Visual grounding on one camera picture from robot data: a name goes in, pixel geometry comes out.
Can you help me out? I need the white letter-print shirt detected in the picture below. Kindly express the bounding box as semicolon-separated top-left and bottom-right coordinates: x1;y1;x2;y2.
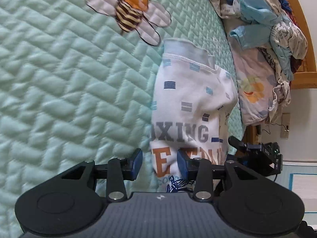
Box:
150;38;238;192

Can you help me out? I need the floral pillow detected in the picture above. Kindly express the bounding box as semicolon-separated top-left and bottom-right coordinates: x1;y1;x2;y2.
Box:
222;19;276;126

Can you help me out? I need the wooden headboard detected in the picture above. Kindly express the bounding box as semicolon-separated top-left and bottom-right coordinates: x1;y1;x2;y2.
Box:
287;0;316;89

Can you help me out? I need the green quilted bee bedspread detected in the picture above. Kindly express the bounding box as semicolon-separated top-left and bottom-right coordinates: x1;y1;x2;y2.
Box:
0;0;246;238

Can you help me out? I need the white patterned garment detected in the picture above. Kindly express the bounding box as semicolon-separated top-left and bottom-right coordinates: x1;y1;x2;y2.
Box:
210;0;308;125

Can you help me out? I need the light blue garment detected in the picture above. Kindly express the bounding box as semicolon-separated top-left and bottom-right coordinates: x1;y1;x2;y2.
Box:
229;0;293;81

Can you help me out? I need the wall power outlet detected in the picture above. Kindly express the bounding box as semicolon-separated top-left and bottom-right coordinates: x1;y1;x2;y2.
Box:
281;113;291;139

